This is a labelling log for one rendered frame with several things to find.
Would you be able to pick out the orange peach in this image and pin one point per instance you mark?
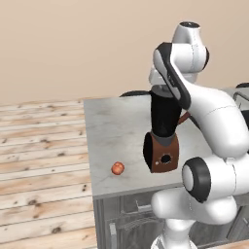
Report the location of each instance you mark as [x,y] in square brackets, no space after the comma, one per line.
[118,168]

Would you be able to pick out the black round object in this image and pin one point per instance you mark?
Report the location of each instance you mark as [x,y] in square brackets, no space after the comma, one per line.
[243,85]
[134,93]

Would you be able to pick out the brown and black blender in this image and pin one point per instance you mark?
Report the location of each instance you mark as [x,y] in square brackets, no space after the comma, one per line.
[163,155]

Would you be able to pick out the grey cupboard door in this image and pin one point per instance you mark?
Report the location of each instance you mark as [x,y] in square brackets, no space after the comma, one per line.
[223,231]

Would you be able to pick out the grey drawer front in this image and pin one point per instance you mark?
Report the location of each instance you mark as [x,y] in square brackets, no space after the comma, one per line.
[129,202]

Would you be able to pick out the grey dishwasher door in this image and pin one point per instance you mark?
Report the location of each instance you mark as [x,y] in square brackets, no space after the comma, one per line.
[136,231]

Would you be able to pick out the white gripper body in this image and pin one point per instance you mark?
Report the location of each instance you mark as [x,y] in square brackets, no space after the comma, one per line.
[159,77]

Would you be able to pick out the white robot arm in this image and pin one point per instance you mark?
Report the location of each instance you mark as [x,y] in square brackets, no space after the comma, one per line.
[214,116]

